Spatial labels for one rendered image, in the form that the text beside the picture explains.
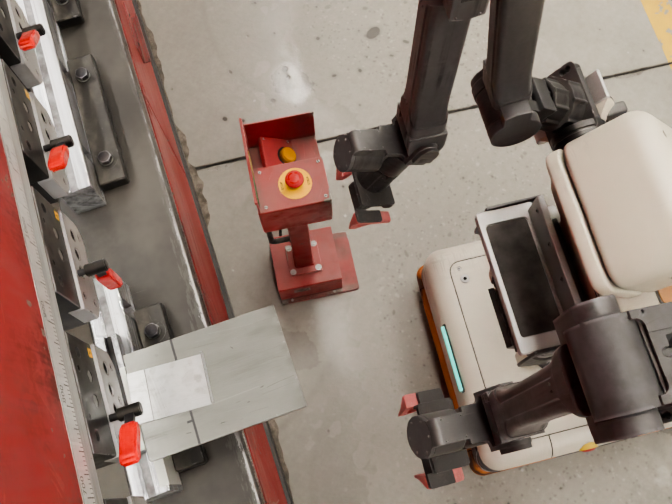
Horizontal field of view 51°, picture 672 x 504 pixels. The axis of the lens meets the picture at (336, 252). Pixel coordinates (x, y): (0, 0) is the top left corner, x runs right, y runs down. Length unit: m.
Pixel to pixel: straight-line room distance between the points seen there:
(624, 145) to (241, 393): 0.69
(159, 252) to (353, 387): 0.97
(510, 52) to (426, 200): 1.47
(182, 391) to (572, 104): 0.76
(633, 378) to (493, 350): 1.38
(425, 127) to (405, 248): 1.31
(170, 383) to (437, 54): 0.68
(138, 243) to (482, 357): 0.98
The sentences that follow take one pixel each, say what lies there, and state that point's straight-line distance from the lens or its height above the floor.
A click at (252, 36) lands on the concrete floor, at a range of 2.67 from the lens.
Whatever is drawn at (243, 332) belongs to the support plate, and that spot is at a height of 1.00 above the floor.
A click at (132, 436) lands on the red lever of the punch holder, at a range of 0.90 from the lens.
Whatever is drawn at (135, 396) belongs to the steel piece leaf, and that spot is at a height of 1.00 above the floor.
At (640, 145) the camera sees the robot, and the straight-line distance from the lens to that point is 0.95.
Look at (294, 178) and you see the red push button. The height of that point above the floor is 0.81.
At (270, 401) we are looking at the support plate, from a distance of 1.18.
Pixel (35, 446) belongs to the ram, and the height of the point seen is 1.50.
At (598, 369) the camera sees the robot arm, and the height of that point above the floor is 1.62.
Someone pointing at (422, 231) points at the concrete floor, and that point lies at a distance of 2.32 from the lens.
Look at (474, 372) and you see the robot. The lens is 1.94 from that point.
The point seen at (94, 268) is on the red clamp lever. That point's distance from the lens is 1.02.
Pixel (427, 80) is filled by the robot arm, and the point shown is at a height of 1.39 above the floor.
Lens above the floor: 2.17
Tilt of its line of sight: 72 degrees down
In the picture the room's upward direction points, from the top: 2 degrees counter-clockwise
